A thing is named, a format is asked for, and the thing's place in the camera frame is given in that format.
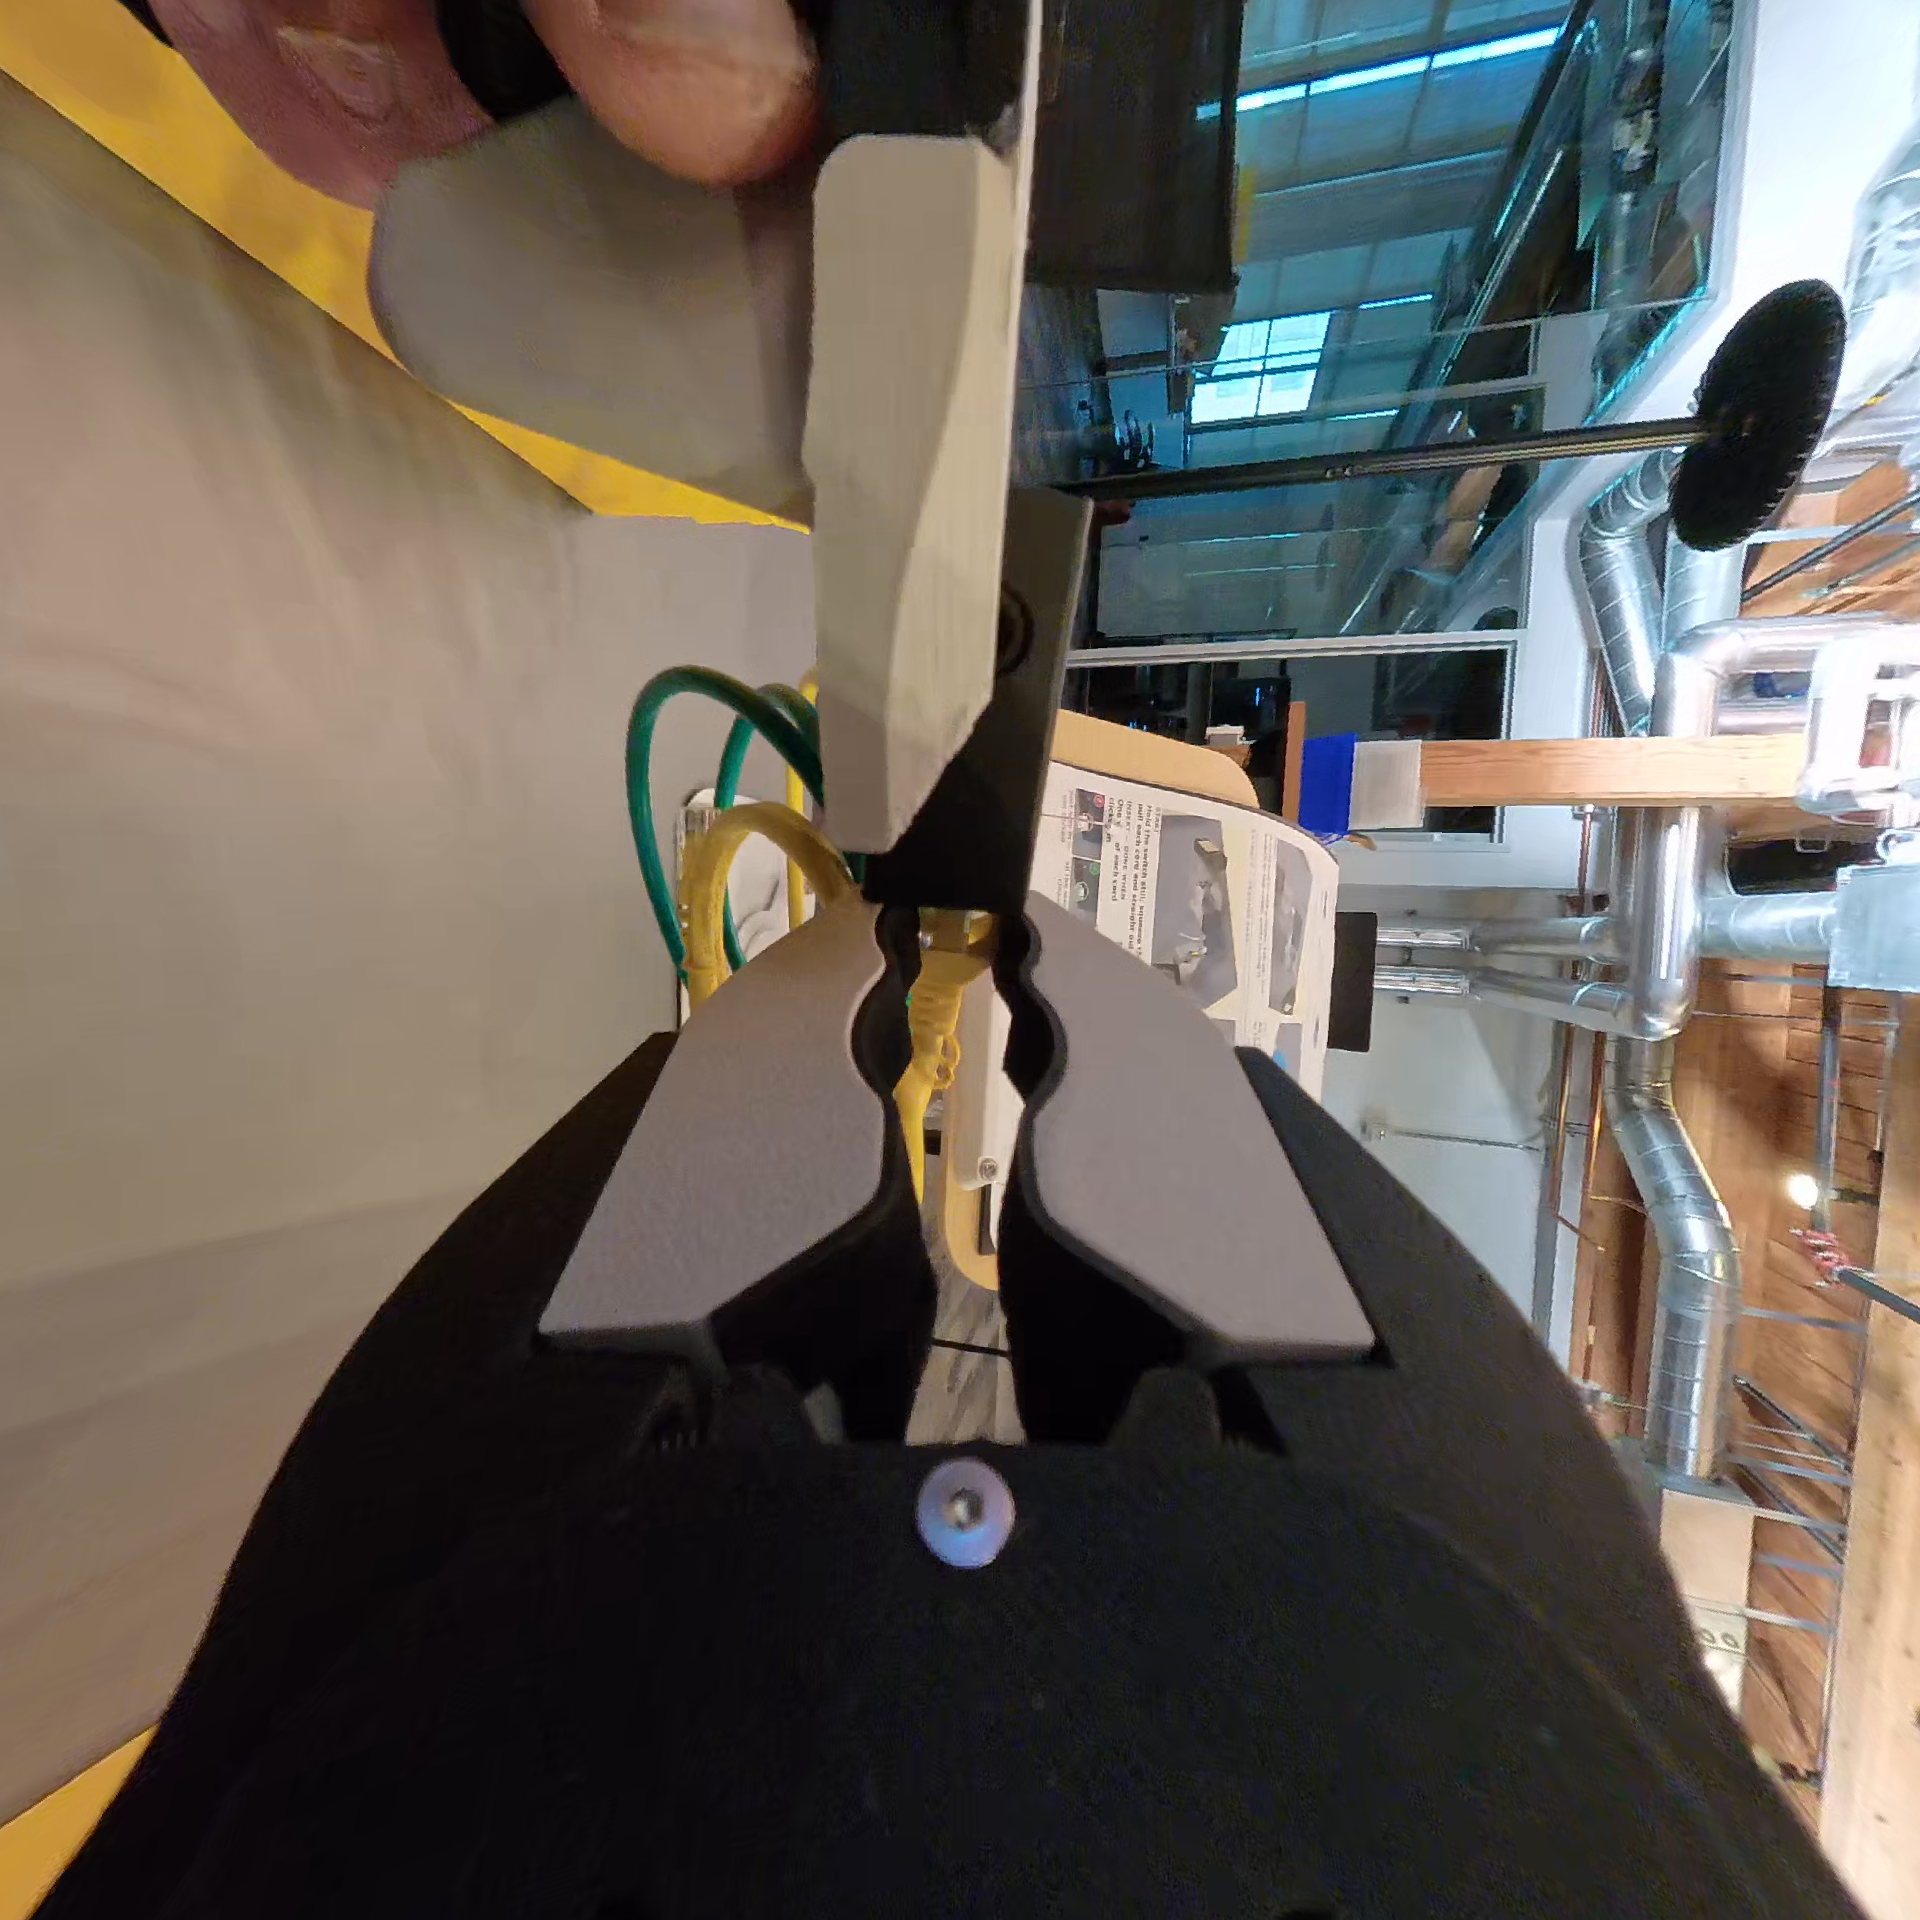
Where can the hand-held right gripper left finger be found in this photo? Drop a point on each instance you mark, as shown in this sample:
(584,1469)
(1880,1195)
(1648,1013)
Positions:
(718,1170)

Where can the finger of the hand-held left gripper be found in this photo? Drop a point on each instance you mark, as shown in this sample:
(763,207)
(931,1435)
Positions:
(901,452)

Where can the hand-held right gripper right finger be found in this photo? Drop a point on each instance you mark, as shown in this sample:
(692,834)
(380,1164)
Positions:
(1186,1185)

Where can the black network switch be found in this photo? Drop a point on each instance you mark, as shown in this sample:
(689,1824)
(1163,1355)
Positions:
(1042,718)

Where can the person's left hand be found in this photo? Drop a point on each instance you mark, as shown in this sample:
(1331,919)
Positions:
(675,89)

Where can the black panel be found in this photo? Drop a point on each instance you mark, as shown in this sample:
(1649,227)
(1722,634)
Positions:
(1141,148)

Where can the printed instruction sheet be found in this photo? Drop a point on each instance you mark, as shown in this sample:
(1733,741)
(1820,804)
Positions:
(1200,902)

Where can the blue storage bin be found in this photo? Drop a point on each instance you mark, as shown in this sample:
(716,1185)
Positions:
(1327,781)

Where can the black floor lamp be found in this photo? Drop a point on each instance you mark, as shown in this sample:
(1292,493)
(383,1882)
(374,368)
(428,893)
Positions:
(1754,421)

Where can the silver ventilation duct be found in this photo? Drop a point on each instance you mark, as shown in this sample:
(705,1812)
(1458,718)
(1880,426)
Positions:
(1688,1247)

